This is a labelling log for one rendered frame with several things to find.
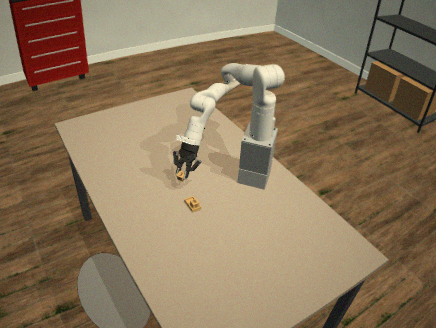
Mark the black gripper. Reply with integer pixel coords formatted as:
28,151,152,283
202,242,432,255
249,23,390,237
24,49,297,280
173,142,202,180

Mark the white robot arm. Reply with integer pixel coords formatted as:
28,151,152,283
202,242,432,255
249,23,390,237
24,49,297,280
175,63,285,145

